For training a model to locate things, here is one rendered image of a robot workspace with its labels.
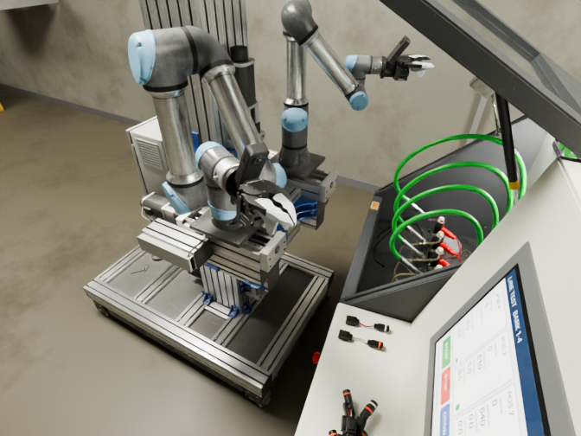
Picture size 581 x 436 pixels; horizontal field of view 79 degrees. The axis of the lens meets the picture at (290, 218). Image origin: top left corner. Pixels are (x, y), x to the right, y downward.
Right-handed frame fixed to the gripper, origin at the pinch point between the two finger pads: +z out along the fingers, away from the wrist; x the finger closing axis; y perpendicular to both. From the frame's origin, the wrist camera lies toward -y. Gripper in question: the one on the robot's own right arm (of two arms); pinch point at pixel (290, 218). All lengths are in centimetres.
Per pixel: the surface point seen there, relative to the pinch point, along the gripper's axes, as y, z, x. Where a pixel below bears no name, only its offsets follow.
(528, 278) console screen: -1.0, 32.5, -23.5
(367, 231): 43, -28, -63
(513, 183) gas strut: -6.8, 18.3, -42.3
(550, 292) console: -3.3, 36.2, -19.5
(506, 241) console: 1.4, 24.2, -35.0
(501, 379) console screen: 9.3, 38.2, -12.4
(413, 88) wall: 20, -123, -206
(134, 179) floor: 143, -289, -38
